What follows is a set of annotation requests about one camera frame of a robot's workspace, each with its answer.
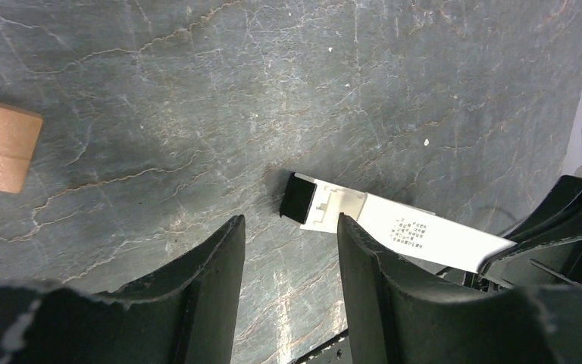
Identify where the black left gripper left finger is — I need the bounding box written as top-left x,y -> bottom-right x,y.
95,215 -> 246,363

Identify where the tan wooden bracket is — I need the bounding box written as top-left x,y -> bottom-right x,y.
0,102 -> 43,193

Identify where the white remote control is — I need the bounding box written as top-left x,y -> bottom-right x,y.
280,173 -> 514,273

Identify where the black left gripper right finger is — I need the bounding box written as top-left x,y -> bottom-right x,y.
337,215 -> 547,363

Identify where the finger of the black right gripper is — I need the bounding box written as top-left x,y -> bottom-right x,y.
477,175 -> 582,289

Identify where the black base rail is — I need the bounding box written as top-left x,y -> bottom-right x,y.
292,329 -> 353,364

